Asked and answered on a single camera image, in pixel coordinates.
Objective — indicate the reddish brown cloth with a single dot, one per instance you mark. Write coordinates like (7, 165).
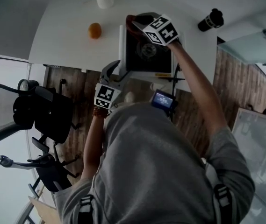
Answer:
(131, 29)

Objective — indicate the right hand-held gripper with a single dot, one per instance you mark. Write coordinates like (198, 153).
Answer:
(162, 30)

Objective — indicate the glass side table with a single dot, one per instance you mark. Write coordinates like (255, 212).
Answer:
(247, 48)

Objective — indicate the small device with lit screen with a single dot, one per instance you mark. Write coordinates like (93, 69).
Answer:
(162, 100)

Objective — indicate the white and black portable stove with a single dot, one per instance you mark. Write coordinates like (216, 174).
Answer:
(151, 62)

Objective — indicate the person's right forearm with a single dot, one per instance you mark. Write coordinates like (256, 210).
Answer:
(198, 90)

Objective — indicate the black office chair gray armrest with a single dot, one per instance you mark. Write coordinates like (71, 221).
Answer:
(51, 171)

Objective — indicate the orange fruit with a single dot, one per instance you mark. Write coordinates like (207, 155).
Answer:
(94, 30)

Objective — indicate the black mesh office chair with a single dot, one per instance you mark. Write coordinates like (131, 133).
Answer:
(46, 111)

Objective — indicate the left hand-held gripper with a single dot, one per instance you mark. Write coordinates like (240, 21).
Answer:
(105, 94)

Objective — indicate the person's gray shirt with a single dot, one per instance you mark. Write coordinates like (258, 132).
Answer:
(151, 167)

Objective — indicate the person's left forearm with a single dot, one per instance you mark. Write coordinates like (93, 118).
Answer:
(93, 143)

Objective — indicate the black drink bottle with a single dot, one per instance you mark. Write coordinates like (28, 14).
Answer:
(211, 21)

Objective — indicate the light wooden board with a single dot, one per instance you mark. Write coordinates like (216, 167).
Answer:
(45, 211)

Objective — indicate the person's shoe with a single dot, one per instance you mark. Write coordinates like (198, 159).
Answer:
(130, 96)

